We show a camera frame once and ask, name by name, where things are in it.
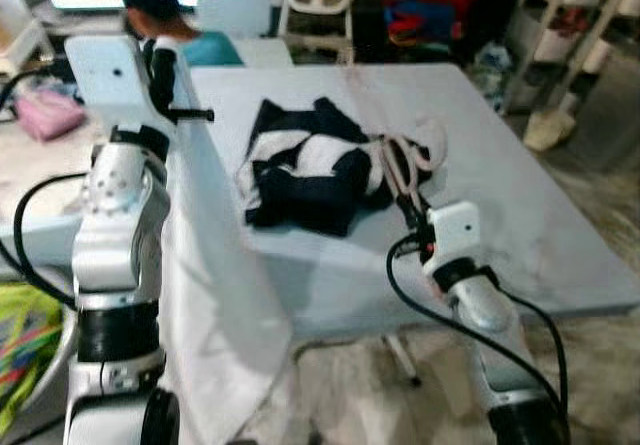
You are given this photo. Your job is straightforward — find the pale pink plastic hanger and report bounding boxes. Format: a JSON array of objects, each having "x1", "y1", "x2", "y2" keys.
[{"x1": 378, "y1": 115, "x2": 449, "y2": 228}]

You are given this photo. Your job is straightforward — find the light blue child chair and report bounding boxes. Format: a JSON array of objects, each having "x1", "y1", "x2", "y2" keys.
[{"x1": 195, "y1": 0, "x2": 293, "y2": 68}]

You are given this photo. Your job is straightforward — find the black and white garment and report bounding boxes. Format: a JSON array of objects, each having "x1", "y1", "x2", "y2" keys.
[{"x1": 238, "y1": 95, "x2": 446, "y2": 238}]

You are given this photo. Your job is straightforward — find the pink bag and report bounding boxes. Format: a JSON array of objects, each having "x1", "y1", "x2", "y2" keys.
[{"x1": 12, "y1": 85, "x2": 88, "y2": 143}]

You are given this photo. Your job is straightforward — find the white tiered storage rack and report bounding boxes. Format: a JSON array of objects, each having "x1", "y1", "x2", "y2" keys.
[{"x1": 505, "y1": 0, "x2": 640, "y2": 151}]

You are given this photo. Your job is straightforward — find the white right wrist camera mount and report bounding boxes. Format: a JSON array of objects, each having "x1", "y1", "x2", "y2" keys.
[{"x1": 425, "y1": 202, "x2": 482, "y2": 276}]

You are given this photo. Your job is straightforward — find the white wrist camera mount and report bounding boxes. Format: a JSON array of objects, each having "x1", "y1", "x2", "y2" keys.
[
  {"x1": 65, "y1": 35, "x2": 171, "y2": 134},
  {"x1": 425, "y1": 202, "x2": 482, "y2": 276}
]

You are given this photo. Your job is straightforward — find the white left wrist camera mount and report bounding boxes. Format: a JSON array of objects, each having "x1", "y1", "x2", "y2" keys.
[{"x1": 65, "y1": 35, "x2": 171, "y2": 134}]

